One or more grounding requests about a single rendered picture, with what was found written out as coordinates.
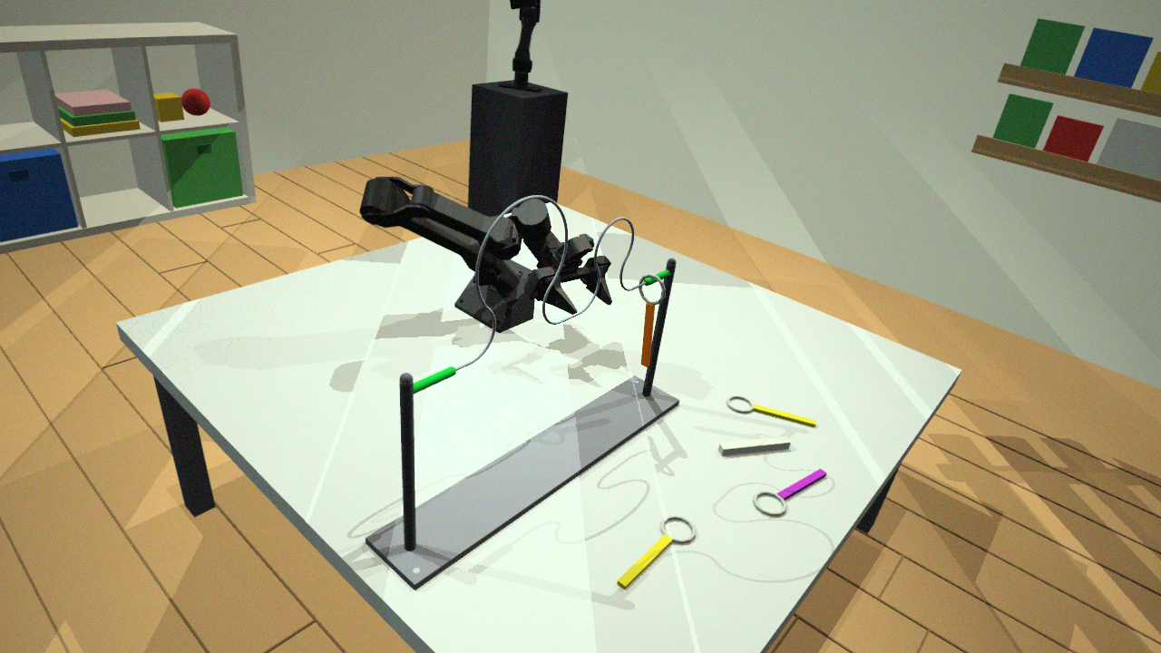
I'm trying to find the orange handle with grey loop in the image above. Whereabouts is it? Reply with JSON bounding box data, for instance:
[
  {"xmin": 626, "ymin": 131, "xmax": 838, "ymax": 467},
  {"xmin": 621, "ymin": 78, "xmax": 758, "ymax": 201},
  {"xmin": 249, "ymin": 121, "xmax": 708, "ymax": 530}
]
[{"xmin": 639, "ymin": 274, "xmax": 666, "ymax": 367}]

